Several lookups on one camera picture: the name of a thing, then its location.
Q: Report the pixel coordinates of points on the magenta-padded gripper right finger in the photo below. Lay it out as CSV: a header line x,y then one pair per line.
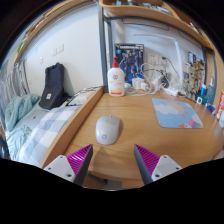
x,y
148,161

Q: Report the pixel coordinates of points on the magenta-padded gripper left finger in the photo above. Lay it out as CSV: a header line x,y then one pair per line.
x,y
78,161

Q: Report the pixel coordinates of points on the grey computer mouse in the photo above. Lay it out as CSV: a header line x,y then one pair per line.
x,y
107,130

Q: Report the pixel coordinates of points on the pastel cloud print mouse pad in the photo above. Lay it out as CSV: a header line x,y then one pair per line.
x,y
176,113

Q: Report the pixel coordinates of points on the blue plaid bed sheet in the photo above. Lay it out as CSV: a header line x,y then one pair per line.
x,y
46,126

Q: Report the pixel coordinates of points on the white power strip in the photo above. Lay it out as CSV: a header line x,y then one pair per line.
x,y
171,91

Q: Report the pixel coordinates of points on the black bag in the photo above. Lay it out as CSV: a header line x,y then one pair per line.
x,y
53,86

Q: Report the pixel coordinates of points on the teal blanket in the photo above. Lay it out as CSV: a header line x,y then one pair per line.
x,y
18,110

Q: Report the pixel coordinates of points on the white charger block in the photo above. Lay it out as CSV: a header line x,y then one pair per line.
x,y
136,83

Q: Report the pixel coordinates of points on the small white cube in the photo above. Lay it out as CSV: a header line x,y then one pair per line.
x,y
199,100

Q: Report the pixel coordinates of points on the small blue package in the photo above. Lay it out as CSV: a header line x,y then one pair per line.
x,y
211,108

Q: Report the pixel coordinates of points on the white red-capped pump bottle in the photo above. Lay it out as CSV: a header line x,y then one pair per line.
x,y
116,81

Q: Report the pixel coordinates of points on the blue tube bottle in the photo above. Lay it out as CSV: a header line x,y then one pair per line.
x,y
202,90

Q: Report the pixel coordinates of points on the blue spray bottle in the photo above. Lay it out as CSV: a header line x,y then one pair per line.
x,y
210,93

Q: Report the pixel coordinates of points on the beige robot figure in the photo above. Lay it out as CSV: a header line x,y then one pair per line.
x,y
193,80

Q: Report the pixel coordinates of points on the blue robot model kit box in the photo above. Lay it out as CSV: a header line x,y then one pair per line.
x,y
131,61

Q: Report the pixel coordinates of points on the wooden shelf unit with items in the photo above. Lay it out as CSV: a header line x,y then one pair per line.
x,y
150,13

